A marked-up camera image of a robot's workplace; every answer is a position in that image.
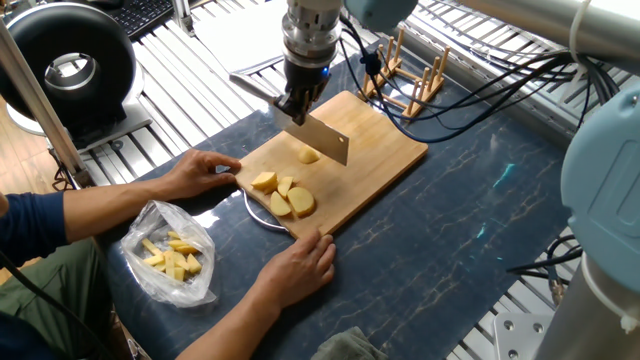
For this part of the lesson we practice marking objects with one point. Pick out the grey-green cloth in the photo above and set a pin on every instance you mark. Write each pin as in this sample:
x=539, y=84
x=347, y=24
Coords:
x=345, y=345

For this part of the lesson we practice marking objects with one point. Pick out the steel cleaver knife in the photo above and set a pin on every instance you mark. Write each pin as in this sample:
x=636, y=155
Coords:
x=325, y=140

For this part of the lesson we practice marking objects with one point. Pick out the narrow potato wedge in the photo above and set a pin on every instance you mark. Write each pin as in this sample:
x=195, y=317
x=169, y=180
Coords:
x=285, y=186

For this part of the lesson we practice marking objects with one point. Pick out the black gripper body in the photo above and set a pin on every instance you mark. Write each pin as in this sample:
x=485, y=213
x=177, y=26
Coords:
x=306, y=75

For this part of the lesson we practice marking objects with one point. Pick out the person's left hand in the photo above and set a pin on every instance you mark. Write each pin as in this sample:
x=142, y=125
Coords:
x=205, y=175

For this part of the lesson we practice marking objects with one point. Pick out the wooden knife rack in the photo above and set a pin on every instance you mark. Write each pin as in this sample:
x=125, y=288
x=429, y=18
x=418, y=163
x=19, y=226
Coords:
x=410, y=88

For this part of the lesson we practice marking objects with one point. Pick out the small lone potato piece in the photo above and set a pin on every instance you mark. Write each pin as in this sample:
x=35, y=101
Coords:
x=308, y=157

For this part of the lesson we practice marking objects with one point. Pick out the white sheet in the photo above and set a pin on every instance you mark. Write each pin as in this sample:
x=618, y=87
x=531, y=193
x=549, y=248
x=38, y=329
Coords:
x=250, y=35

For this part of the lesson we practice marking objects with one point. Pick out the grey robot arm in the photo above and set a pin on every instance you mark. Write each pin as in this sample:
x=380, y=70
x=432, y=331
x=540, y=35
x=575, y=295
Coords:
x=610, y=200

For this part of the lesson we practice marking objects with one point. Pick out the person's left forearm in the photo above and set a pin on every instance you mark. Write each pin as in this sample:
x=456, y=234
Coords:
x=100, y=210

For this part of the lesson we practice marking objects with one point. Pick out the olive trousers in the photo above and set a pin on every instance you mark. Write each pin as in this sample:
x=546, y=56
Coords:
x=50, y=300

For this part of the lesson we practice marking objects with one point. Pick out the dark blue marble mat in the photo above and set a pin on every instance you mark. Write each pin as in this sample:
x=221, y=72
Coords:
x=460, y=230

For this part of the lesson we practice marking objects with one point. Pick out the wooden pole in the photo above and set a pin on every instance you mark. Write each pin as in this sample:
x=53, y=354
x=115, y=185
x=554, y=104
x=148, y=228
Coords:
x=40, y=105

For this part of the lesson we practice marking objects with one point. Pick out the plastic bag of potato sticks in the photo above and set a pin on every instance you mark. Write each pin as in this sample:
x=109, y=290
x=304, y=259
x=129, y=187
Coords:
x=165, y=255

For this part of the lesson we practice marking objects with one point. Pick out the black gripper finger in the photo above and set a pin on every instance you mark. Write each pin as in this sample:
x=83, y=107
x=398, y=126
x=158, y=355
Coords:
x=288, y=106
x=308, y=106

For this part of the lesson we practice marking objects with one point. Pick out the metal mounting plate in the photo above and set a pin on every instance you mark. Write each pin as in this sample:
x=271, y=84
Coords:
x=525, y=340

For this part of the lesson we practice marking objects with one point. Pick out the black keyboard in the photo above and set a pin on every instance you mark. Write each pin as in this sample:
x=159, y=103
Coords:
x=140, y=15

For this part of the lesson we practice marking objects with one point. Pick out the bamboo cutting board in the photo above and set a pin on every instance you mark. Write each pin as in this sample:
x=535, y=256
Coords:
x=385, y=150

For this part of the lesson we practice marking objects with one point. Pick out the person's right forearm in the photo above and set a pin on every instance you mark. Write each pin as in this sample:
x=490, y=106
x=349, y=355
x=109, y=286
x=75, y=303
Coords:
x=230, y=330

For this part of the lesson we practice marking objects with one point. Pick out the person's right hand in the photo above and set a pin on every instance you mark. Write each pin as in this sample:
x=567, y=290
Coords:
x=300, y=270

